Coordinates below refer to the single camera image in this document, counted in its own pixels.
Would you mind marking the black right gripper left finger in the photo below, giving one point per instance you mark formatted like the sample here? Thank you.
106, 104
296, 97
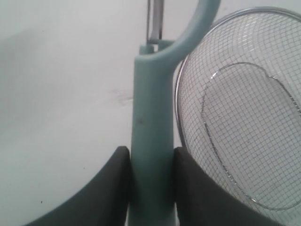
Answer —
102, 202

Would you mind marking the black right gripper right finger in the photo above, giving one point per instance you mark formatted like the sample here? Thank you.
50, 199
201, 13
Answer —
201, 202

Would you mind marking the teal vegetable peeler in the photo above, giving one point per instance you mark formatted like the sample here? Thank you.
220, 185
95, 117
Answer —
152, 141

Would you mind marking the oval wire mesh basket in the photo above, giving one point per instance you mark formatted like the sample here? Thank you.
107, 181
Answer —
238, 104

